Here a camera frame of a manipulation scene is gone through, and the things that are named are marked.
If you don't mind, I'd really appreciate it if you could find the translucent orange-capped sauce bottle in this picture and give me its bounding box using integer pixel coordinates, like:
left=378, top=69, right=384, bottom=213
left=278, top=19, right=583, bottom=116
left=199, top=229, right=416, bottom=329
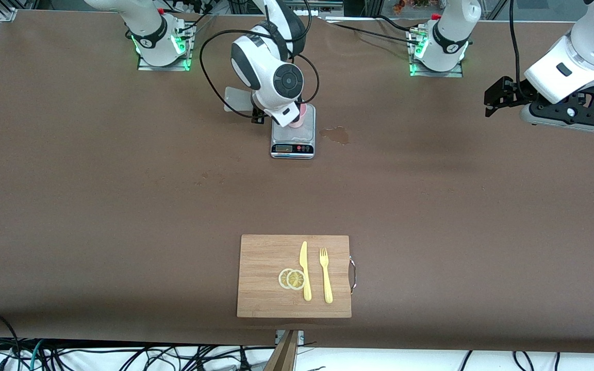
left=224, top=86, right=255, bottom=113

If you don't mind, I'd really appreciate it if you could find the pink plastic cup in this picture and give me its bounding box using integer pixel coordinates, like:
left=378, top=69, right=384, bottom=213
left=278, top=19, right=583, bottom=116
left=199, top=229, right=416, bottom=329
left=289, top=103, right=308, bottom=128

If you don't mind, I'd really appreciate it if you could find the silver digital kitchen scale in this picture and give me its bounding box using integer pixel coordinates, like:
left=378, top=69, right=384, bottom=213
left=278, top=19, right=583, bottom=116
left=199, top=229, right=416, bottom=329
left=270, top=105, right=317, bottom=160

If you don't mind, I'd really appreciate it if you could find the white power strip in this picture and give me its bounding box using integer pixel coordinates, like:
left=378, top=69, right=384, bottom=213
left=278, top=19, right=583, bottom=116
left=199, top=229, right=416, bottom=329
left=269, top=0, right=344, bottom=17

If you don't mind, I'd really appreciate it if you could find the bamboo cutting board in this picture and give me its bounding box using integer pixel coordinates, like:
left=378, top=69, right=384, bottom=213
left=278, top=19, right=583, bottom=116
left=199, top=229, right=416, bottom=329
left=237, top=234, right=357, bottom=318

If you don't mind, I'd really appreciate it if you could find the yellow plastic knife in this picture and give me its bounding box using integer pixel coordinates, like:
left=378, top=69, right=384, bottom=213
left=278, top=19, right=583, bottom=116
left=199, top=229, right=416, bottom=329
left=300, top=241, right=312, bottom=302

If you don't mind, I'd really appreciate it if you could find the yellow plastic fork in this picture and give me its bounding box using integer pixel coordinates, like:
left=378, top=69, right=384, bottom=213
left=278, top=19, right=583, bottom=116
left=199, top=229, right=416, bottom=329
left=319, top=247, right=334, bottom=304

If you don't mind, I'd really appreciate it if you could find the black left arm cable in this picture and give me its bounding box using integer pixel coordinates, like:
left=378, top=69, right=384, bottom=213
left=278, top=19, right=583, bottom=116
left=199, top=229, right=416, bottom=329
left=508, top=0, right=529, bottom=99

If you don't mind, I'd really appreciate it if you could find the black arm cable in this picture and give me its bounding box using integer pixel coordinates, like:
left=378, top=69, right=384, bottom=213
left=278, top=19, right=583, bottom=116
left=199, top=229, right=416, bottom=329
left=508, top=0, right=529, bottom=99
left=199, top=0, right=321, bottom=111

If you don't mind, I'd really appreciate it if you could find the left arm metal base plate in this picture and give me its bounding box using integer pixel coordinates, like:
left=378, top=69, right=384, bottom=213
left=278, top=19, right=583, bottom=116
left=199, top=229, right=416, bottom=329
left=409, top=26, right=464, bottom=78

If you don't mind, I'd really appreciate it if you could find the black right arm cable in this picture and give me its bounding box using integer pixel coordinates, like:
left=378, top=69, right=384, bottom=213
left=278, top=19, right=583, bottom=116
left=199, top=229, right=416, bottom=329
left=199, top=0, right=321, bottom=111

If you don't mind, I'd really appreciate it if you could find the black base power cable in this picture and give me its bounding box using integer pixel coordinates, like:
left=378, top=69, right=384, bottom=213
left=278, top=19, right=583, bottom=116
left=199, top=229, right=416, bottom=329
left=323, top=15, right=424, bottom=47
left=176, top=0, right=218, bottom=42

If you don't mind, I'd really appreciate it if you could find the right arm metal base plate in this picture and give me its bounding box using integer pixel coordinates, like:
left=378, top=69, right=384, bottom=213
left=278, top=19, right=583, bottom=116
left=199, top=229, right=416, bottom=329
left=137, top=21, right=193, bottom=72

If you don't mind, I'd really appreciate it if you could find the small metal bracket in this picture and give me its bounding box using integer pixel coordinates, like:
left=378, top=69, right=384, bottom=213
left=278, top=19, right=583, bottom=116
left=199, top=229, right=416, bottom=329
left=275, top=330, right=304, bottom=346

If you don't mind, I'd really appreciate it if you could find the wooden post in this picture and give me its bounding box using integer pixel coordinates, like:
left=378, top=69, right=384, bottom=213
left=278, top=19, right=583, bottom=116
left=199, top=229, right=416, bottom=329
left=263, top=330, right=300, bottom=371

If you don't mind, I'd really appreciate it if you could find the teal floor cable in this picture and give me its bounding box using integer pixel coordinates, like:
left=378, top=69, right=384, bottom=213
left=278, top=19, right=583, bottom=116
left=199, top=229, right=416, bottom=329
left=28, top=339, right=45, bottom=371

